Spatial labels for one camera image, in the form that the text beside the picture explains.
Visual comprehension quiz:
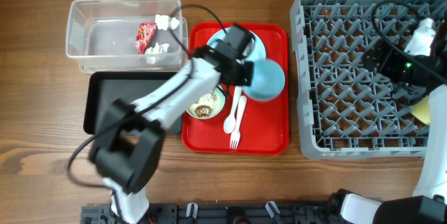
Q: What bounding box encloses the yellow plastic cup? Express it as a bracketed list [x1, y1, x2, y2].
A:
[411, 96, 430, 126]

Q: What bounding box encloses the light blue bowl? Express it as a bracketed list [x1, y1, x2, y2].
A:
[242, 59, 286, 101]

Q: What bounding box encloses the white tissue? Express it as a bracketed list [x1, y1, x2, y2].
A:
[145, 43, 170, 64]
[155, 15, 179, 30]

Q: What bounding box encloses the red snack wrapper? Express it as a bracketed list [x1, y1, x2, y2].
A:
[135, 22, 156, 54]

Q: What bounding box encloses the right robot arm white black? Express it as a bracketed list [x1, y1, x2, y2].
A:
[338, 18, 446, 223]

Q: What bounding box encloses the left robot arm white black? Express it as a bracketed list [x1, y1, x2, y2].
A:
[89, 24, 256, 223]

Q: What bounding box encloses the grey dishwasher rack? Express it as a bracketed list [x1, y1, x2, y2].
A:
[290, 0, 446, 159]

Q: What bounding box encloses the clear plastic waste bin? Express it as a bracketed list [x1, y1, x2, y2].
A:
[66, 0, 188, 73]

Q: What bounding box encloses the light blue plate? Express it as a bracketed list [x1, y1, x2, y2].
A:
[207, 24, 266, 61]

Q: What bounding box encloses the green bowl with food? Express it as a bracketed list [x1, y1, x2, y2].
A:
[186, 85, 226, 119]

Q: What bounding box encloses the white plastic spoon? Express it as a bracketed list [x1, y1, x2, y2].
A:
[223, 86, 242, 134]

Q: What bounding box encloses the white plastic fork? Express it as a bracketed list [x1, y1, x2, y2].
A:
[230, 96, 247, 150]

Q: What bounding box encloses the red serving tray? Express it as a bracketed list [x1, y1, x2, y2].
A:
[182, 23, 289, 156]

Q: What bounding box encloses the black plastic tray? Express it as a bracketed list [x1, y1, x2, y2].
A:
[83, 72, 174, 135]

